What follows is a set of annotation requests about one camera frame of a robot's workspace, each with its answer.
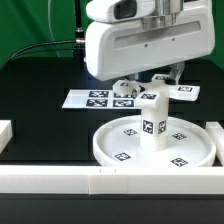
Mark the white front fence bar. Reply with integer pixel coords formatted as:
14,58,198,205
0,165,224,195

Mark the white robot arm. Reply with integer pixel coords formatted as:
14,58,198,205
85,0,215,81

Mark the white round table top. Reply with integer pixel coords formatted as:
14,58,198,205
93,115,216,168

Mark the white left fence block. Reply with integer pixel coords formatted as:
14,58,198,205
0,120,13,154

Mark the white marker sheet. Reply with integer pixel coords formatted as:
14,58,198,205
62,89,137,109

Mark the black upright cable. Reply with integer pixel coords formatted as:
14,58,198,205
73,0,85,61

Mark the white cross-shaped table base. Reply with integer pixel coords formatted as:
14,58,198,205
113,78,200,108

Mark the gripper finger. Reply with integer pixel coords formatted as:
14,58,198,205
169,62,185,85
129,77,144,98

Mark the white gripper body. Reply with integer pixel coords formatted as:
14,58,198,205
85,0,215,81

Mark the white right fence block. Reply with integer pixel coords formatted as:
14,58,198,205
206,122,224,167

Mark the white fence block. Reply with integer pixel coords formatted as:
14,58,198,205
0,120,13,154
206,122,224,167

